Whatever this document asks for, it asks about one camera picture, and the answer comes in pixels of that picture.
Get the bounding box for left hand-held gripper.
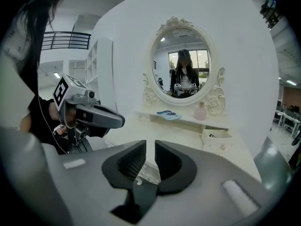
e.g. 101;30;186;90
52;74;126;154

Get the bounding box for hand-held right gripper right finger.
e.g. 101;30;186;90
154;140;198;195

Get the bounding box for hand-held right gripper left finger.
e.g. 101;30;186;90
101;139;147;189

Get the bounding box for white vanity drawer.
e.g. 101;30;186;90
201;129;234;153

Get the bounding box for person's left forearm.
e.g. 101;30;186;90
28;95;69;155

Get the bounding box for white vanity table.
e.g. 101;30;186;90
103;16;262;184

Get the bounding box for person's left hand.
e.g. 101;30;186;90
65;107;77;123

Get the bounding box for blue booklet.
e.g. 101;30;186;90
156;110;182;121

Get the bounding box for white shelf unit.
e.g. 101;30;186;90
85;37;114;85

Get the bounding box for pink bottle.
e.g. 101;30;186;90
193;101;208;121

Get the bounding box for black metal railing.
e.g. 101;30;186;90
41;31;92;50

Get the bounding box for oval ornate white mirror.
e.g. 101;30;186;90
142;16;226;116

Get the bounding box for person's white floral top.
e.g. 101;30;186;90
2;20;32;63

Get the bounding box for row of office desks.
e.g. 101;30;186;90
274;104;301;138

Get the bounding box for thin white cable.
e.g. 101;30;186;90
37;60;69;155

